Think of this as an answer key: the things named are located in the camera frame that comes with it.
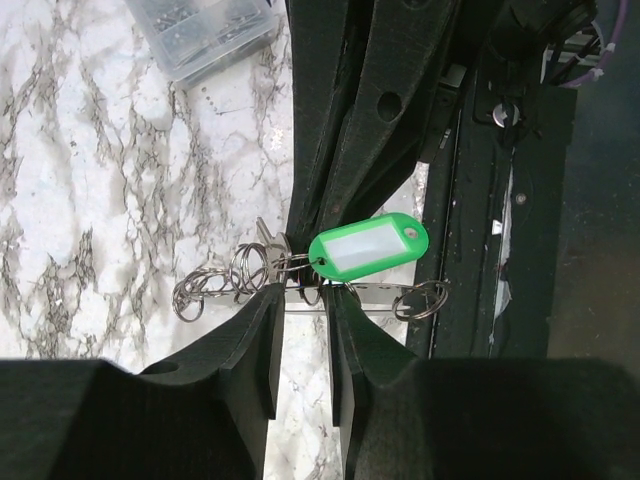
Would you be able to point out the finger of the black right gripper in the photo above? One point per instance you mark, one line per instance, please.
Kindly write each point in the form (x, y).
(328, 44)
(383, 130)

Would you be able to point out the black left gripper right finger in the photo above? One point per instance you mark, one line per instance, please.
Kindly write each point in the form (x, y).
(404, 417)

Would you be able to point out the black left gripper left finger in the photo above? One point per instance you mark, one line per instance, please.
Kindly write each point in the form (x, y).
(201, 413)

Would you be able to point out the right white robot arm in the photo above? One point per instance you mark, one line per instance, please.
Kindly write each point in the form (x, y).
(507, 37)

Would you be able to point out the clear plastic box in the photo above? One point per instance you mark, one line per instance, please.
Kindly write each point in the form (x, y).
(190, 40)

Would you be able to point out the black mounting rail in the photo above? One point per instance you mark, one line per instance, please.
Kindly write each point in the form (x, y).
(494, 218)

